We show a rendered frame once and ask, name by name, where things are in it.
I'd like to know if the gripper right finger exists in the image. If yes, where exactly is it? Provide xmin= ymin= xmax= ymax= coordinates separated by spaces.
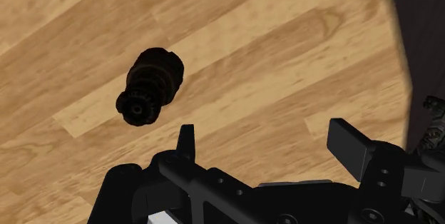
xmin=326 ymin=118 xmax=445 ymax=224

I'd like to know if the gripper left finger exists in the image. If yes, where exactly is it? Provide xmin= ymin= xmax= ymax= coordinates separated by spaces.
xmin=87 ymin=123 xmax=260 ymax=224

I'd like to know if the dark patterned object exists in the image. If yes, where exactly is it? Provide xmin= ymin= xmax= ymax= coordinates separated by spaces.
xmin=415 ymin=95 xmax=445 ymax=155

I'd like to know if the dark brown ribbed bottle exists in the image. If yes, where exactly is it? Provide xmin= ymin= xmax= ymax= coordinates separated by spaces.
xmin=116 ymin=47 xmax=185 ymax=127

